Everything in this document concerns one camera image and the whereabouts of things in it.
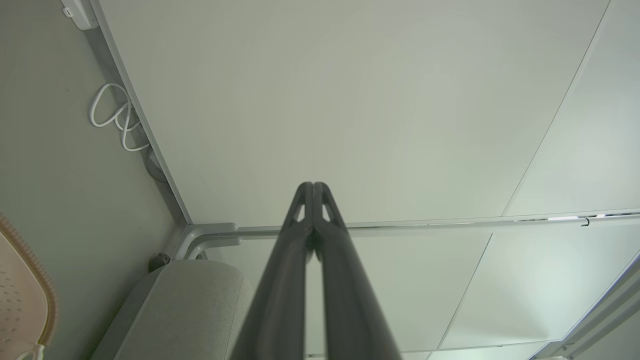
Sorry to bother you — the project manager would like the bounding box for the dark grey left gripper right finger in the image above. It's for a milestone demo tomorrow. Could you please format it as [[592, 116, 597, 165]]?
[[313, 182, 403, 360]]

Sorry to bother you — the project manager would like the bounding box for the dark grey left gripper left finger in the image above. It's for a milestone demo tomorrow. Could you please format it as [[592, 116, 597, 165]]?
[[230, 181, 315, 360]]

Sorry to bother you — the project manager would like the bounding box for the dark round caster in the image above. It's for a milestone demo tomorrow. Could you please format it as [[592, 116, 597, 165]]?
[[148, 252, 172, 273]]

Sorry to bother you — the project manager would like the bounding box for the beige perforated laundry basket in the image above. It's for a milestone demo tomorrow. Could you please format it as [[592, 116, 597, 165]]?
[[0, 212, 59, 360]]

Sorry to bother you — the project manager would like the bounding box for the white power strip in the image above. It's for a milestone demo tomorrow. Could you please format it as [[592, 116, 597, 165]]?
[[60, 0, 99, 30]]

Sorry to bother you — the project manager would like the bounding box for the white coiled cable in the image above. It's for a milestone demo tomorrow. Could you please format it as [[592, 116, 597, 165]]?
[[89, 82, 151, 152]]

